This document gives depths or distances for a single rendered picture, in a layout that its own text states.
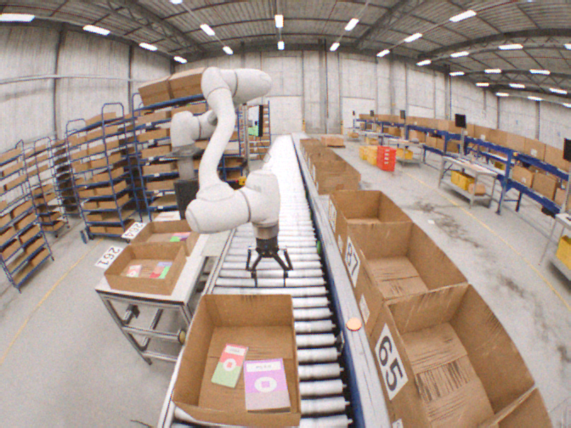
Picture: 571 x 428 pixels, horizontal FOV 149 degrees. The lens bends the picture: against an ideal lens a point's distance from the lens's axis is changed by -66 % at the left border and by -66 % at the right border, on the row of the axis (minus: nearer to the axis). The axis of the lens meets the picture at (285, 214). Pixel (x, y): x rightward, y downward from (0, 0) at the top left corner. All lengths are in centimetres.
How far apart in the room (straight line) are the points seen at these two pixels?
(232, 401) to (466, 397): 63
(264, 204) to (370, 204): 77
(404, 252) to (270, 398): 76
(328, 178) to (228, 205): 109
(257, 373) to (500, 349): 64
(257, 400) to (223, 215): 50
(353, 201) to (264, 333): 81
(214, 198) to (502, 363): 87
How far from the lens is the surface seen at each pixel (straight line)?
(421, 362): 68
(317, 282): 105
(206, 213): 61
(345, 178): 164
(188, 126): 150
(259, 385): 66
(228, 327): 87
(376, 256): 98
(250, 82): 102
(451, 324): 81
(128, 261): 143
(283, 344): 80
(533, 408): 66
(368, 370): 62
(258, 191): 66
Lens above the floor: 143
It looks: 24 degrees down
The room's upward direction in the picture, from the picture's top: 2 degrees counter-clockwise
